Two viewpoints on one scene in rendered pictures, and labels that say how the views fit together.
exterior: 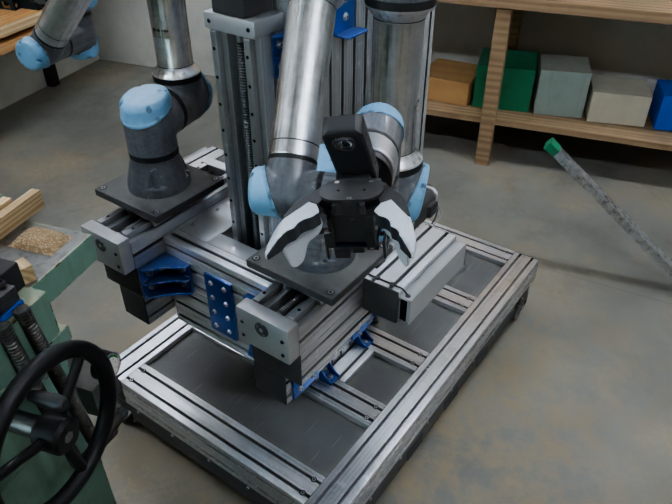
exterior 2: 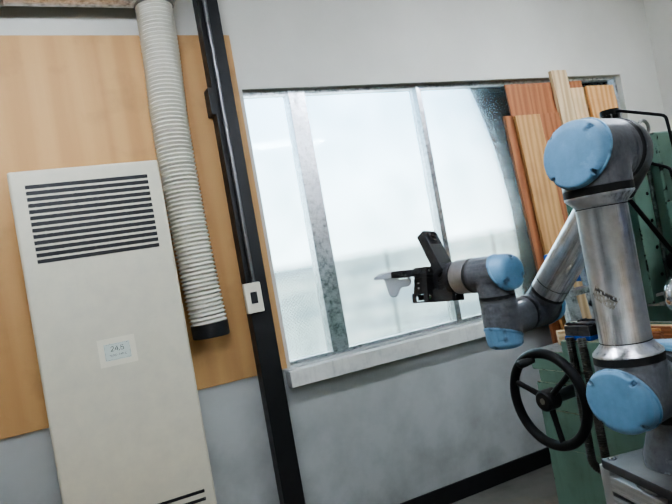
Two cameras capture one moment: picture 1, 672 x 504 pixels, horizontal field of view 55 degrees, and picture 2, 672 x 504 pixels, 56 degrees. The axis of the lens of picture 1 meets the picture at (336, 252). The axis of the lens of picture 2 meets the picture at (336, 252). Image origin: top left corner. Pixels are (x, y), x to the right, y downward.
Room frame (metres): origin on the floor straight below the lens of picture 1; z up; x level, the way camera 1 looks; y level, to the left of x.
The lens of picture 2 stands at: (1.49, -1.21, 1.30)
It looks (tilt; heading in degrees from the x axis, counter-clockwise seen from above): 1 degrees up; 134
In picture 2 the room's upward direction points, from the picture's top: 10 degrees counter-clockwise
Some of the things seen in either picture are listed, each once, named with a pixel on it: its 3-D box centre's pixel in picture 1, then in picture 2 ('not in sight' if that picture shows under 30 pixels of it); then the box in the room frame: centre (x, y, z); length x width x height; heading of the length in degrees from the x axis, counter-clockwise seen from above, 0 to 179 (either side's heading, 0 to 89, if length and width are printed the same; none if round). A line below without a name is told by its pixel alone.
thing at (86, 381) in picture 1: (84, 383); not in sight; (0.95, 0.54, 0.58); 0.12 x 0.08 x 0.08; 72
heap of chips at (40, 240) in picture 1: (40, 237); not in sight; (1.02, 0.57, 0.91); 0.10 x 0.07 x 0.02; 72
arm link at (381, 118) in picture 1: (374, 141); (493, 274); (0.81, -0.05, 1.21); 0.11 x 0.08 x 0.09; 170
